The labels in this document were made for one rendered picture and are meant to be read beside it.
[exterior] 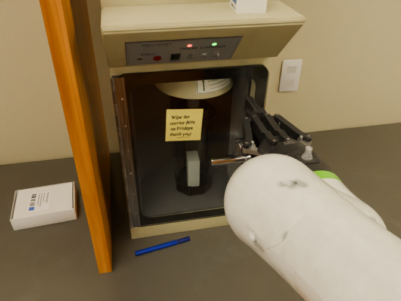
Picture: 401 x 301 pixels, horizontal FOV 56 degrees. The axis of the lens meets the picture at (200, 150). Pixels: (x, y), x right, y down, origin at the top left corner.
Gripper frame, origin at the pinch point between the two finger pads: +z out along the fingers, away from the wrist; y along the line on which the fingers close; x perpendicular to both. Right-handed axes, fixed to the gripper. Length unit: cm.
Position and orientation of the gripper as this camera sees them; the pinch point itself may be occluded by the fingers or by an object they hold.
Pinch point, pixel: (253, 110)
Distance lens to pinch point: 76.5
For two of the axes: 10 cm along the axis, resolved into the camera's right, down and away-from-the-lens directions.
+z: -2.1, -5.6, 8.0
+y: -9.8, 1.1, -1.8
